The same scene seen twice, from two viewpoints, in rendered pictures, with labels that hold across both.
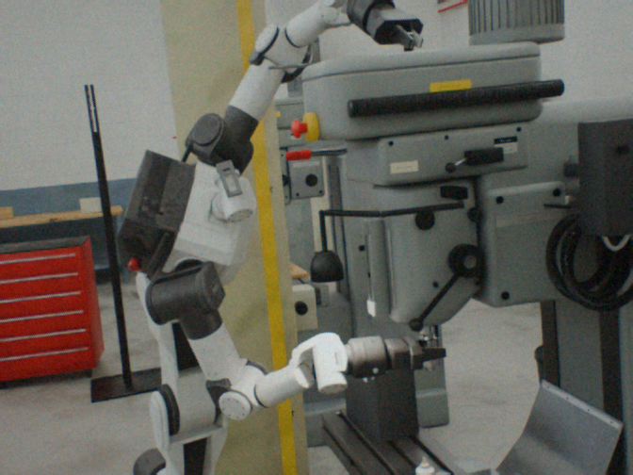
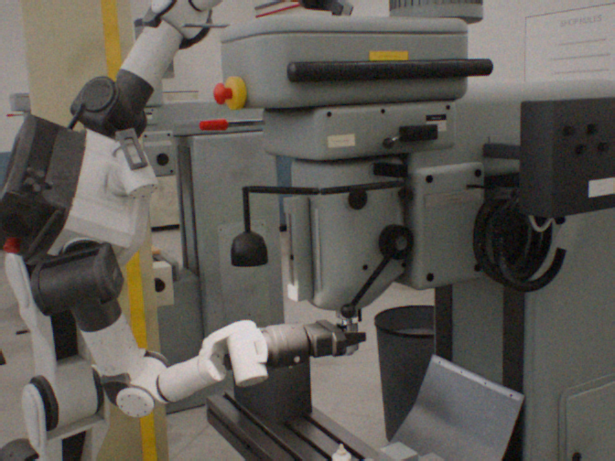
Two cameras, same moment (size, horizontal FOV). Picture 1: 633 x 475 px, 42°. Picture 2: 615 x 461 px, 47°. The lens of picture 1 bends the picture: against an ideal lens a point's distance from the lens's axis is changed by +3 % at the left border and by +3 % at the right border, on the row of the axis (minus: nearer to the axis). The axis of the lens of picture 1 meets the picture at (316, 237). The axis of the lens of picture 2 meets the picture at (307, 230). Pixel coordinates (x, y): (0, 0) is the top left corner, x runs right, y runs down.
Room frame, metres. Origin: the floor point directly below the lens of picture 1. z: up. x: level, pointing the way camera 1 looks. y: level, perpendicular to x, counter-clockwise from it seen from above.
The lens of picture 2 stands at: (0.38, 0.20, 1.75)
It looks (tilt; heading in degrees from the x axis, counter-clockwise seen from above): 11 degrees down; 346
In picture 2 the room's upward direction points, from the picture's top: 2 degrees counter-clockwise
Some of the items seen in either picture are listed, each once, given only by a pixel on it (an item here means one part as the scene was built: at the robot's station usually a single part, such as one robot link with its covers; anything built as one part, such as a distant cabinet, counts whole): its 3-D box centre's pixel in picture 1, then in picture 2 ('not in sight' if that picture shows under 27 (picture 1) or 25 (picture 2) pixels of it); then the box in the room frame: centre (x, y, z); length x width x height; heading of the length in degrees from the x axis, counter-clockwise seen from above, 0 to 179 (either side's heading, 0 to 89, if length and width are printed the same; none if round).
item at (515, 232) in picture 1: (502, 237); (417, 219); (1.81, -0.42, 1.47); 0.24 x 0.19 x 0.26; 15
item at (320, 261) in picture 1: (326, 265); (248, 247); (1.69, -0.02, 1.47); 0.07 x 0.07 x 0.06
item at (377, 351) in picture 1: (389, 355); (308, 342); (1.75, -0.14, 1.24); 0.13 x 0.12 x 0.10; 8
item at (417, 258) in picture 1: (423, 249); (346, 229); (1.76, -0.24, 1.47); 0.21 x 0.19 x 0.32; 15
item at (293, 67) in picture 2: (456, 98); (396, 69); (1.63, -0.30, 1.79); 0.45 x 0.04 x 0.04; 105
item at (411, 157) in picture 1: (433, 152); (358, 127); (1.77, -0.27, 1.68); 0.34 x 0.24 x 0.10; 105
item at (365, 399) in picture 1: (379, 390); (270, 371); (2.19, -0.14, 1.00); 0.22 x 0.12 x 0.20; 21
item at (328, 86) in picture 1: (417, 92); (344, 63); (1.76, -0.25, 1.81); 0.47 x 0.26 x 0.16; 105
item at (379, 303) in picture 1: (376, 267); (298, 248); (1.73, -0.13, 1.45); 0.04 x 0.04 x 0.21; 15
